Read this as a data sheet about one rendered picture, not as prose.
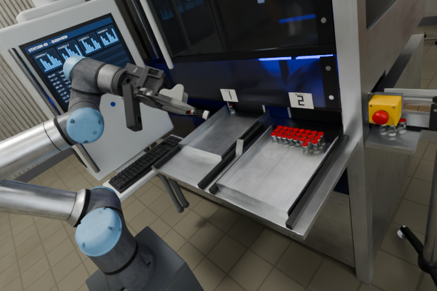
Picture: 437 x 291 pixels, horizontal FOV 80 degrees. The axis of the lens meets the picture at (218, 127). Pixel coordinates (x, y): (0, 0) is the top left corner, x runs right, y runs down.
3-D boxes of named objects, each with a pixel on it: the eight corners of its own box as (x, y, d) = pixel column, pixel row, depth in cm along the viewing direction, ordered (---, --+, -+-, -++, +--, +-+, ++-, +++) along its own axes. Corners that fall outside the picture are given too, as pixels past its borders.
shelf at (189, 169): (222, 112, 139) (220, 109, 138) (366, 132, 91) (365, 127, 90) (152, 169, 113) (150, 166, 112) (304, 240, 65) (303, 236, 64)
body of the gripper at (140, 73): (166, 71, 64) (123, 58, 66) (152, 101, 62) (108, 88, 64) (173, 84, 71) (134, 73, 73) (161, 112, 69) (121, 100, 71)
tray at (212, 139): (227, 110, 134) (225, 104, 133) (270, 115, 117) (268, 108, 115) (181, 149, 116) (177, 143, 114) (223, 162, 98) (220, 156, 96)
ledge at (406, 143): (378, 123, 93) (377, 119, 92) (423, 128, 84) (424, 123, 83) (365, 147, 85) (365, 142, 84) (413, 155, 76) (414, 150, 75)
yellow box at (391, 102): (375, 111, 83) (375, 91, 79) (402, 113, 78) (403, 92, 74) (368, 124, 79) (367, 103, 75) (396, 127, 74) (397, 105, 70)
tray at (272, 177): (272, 132, 105) (270, 125, 103) (339, 145, 87) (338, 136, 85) (219, 189, 86) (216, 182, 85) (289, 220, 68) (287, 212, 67)
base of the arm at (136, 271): (121, 309, 72) (103, 290, 67) (103, 277, 83) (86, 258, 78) (164, 265, 79) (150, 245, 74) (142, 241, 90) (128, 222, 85)
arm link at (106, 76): (92, 84, 64) (108, 97, 72) (108, 88, 64) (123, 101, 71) (106, 58, 66) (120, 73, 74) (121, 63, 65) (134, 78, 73)
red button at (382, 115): (375, 118, 78) (374, 106, 76) (391, 119, 75) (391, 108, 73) (370, 125, 75) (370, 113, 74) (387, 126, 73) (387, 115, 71)
